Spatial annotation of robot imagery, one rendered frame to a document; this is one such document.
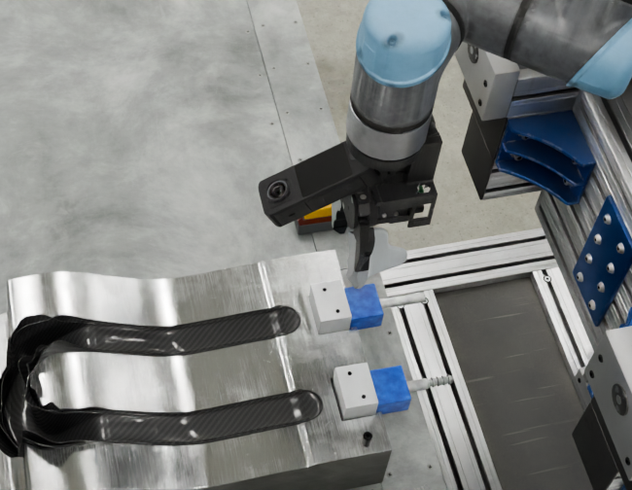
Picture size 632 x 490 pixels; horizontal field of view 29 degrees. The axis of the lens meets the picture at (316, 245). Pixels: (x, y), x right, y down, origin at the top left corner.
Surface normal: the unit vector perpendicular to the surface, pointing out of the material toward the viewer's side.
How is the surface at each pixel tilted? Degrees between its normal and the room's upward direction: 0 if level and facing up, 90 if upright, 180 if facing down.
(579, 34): 49
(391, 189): 0
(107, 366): 27
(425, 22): 0
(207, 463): 4
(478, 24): 71
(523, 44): 77
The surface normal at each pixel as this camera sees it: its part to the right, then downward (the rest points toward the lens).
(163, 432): 0.46, -0.59
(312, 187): -0.40, -0.46
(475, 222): 0.07, -0.55
